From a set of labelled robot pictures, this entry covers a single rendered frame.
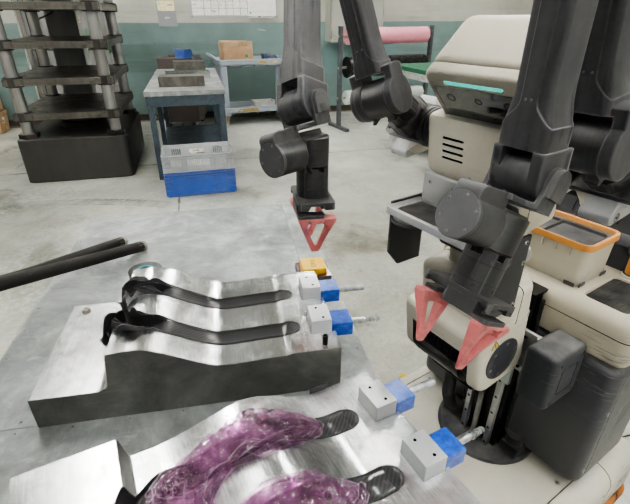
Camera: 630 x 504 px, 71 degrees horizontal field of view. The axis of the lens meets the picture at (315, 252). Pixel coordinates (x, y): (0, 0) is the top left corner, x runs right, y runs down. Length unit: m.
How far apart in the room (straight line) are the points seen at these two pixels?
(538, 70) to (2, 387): 0.96
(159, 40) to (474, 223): 6.78
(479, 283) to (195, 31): 6.72
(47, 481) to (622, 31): 0.83
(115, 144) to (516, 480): 4.15
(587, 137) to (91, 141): 4.36
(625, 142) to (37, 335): 1.07
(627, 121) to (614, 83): 0.05
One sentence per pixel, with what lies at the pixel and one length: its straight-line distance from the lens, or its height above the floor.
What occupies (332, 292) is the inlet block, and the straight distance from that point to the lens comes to 0.89.
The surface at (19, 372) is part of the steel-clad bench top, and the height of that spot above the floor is 0.80.
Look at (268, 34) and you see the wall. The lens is 7.21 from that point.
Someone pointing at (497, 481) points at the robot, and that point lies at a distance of 1.43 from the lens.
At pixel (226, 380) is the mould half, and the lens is 0.79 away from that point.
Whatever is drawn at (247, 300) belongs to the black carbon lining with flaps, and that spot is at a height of 0.88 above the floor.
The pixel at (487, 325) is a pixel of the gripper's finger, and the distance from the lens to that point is 0.56.
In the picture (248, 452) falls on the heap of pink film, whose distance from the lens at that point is 0.62.
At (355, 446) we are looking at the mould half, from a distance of 0.68.
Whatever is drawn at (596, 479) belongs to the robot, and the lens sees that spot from 1.56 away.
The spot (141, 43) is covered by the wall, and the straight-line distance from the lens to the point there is 7.16.
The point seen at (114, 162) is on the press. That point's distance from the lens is 4.72.
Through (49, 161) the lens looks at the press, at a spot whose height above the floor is 0.20.
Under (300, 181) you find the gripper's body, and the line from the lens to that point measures 0.78.
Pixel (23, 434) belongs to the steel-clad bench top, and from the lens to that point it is 0.89.
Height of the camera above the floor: 1.39
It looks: 28 degrees down
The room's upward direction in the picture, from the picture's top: straight up
